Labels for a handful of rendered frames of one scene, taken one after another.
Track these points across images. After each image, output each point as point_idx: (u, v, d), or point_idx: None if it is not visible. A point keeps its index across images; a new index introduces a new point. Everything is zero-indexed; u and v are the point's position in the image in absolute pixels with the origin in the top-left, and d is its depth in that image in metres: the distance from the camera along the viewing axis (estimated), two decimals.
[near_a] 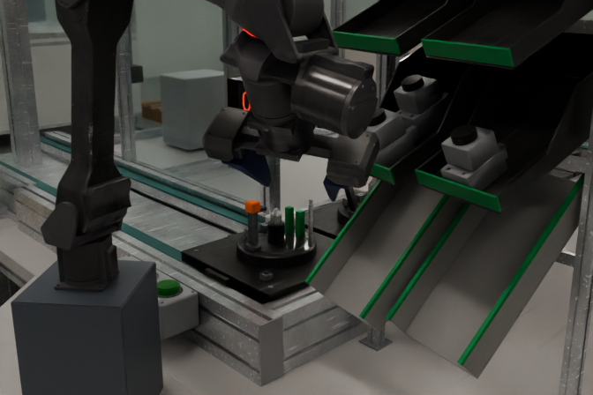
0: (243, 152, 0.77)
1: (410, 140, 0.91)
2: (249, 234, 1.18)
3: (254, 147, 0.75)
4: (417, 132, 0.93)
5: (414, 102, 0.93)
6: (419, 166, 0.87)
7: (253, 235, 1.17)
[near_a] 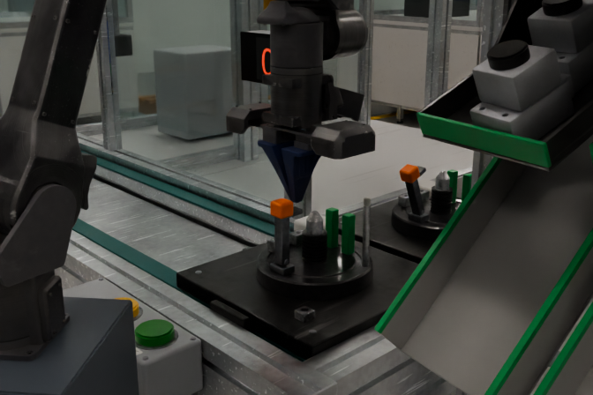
0: (280, 138, 0.78)
1: (567, 96, 0.53)
2: (276, 249, 0.80)
3: (289, 130, 0.76)
4: (572, 85, 0.55)
5: (568, 33, 0.55)
6: None
7: (283, 251, 0.79)
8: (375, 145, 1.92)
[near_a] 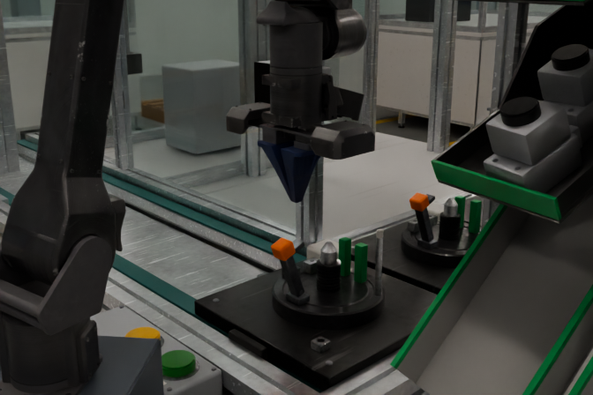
0: (279, 138, 0.78)
1: (576, 149, 0.56)
2: (288, 283, 0.82)
3: (288, 130, 0.76)
4: (580, 136, 0.58)
5: (577, 87, 0.57)
6: None
7: (295, 286, 0.82)
8: (380, 160, 1.95)
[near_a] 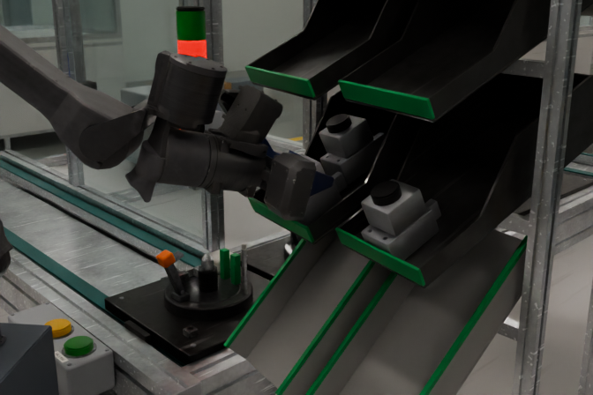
0: None
1: (334, 190, 0.80)
2: (172, 285, 1.06)
3: None
4: (344, 179, 0.82)
5: (339, 145, 0.81)
6: (341, 224, 0.76)
7: (176, 286, 1.06)
8: None
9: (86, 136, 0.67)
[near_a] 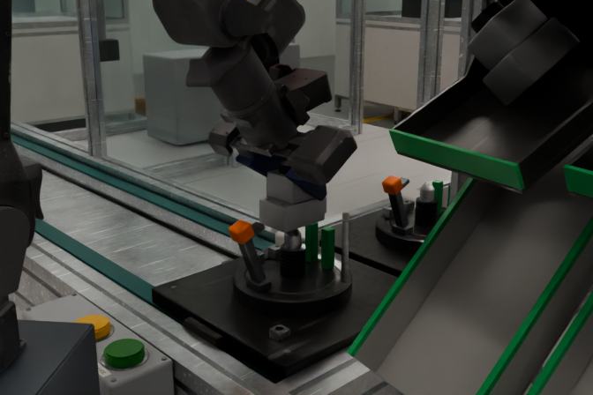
0: (253, 152, 0.78)
1: (322, 206, 0.80)
2: (248, 268, 0.77)
3: None
4: (326, 204, 0.83)
5: (497, 31, 0.55)
6: (572, 159, 0.47)
7: (255, 271, 0.77)
8: (366, 151, 1.90)
9: (235, 3, 0.63)
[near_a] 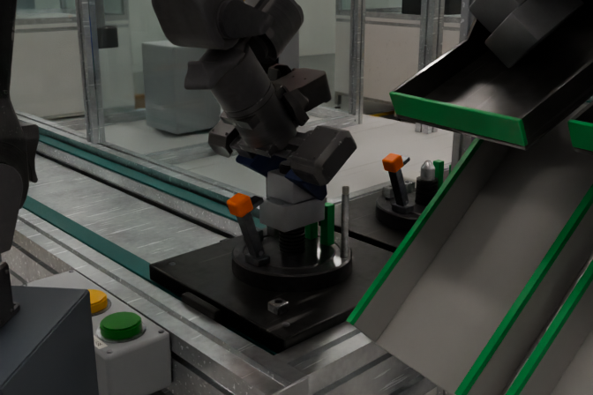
0: (252, 152, 0.78)
1: (322, 206, 0.80)
2: (247, 242, 0.76)
3: None
4: None
5: None
6: (576, 114, 0.46)
7: (254, 245, 0.76)
8: (366, 140, 1.89)
9: (233, 5, 0.63)
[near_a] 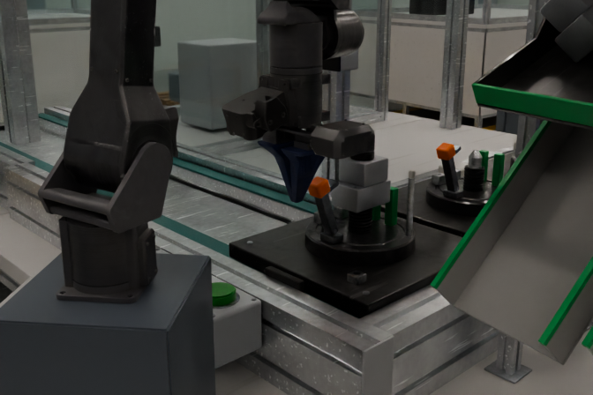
0: None
1: (388, 190, 0.88)
2: (323, 222, 0.84)
3: None
4: None
5: None
6: None
7: (329, 224, 0.84)
8: (394, 135, 1.97)
9: None
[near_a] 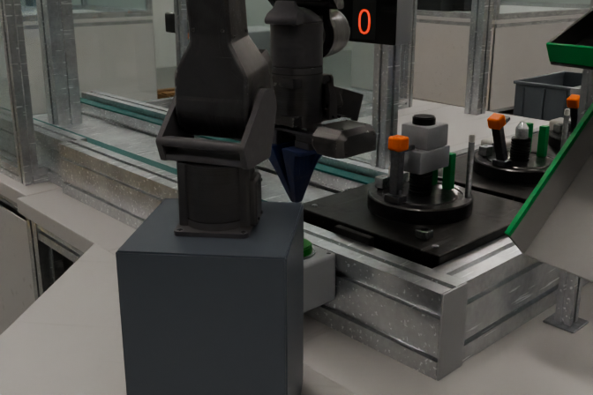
0: (280, 138, 0.78)
1: (447, 154, 0.93)
2: (391, 180, 0.89)
3: (289, 130, 0.76)
4: None
5: None
6: None
7: (398, 182, 0.89)
8: None
9: None
